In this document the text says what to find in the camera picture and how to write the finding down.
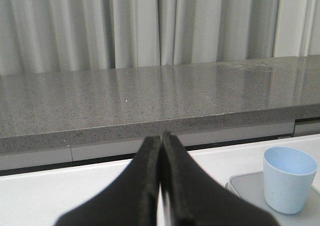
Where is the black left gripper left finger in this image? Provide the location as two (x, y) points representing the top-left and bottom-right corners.
(56, 136), (161, 226)

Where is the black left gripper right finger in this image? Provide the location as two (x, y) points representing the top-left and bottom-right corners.
(161, 131), (278, 226)

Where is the grey digital kitchen scale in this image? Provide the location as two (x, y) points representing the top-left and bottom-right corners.
(227, 167), (320, 226)

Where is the light blue cup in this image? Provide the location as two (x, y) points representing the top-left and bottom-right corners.
(263, 146), (318, 214)

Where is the grey stone counter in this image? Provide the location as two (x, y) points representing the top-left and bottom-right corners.
(0, 55), (320, 170)

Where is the grey curtain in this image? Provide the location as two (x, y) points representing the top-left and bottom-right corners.
(0, 0), (279, 75)

